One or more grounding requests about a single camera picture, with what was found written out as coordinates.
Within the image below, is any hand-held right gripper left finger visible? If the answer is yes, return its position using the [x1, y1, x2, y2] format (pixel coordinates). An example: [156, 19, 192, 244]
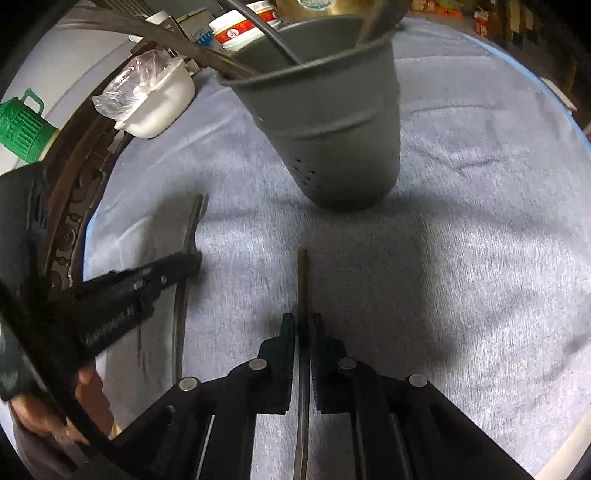
[113, 313, 297, 480]

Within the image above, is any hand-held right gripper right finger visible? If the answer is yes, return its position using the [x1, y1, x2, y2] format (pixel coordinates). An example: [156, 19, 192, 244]
[308, 313, 536, 480]

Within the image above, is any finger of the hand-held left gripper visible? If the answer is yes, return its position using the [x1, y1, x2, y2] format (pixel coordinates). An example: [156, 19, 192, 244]
[85, 251, 204, 308]

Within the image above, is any grey metal utensil holder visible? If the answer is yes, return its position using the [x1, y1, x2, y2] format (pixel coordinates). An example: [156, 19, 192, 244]
[217, 14, 402, 212]

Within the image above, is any person's left hand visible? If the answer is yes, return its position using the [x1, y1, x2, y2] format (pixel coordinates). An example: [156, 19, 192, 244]
[9, 357, 123, 446]

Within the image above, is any carved wooden bench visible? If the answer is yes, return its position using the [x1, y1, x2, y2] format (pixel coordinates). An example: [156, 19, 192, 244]
[39, 28, 199, 296]

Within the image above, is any green thermos flask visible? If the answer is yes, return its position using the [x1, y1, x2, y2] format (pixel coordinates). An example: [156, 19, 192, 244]
[0, 88, 61, 163]

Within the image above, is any white deep bowl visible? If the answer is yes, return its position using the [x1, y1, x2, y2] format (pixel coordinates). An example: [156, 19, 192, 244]
[113, 58, 197, 139]

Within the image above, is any clear plastic wrap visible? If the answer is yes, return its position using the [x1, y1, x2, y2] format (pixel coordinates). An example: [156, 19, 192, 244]
[91, 50, 185, 123]

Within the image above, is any grey tablecloth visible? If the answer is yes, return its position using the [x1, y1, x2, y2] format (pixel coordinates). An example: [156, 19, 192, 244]
[83, 16, 591, 480]

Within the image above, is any white bowl red rim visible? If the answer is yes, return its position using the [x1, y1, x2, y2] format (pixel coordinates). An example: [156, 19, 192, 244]
[209, 10, 262, 51]

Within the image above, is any bronze electric kettle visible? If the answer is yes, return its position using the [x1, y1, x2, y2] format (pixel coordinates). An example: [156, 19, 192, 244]
[276, 0, 384, 21]

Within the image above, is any blue table cover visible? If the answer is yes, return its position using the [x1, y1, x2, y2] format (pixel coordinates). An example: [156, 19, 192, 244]
[85, 32, 591, 241]

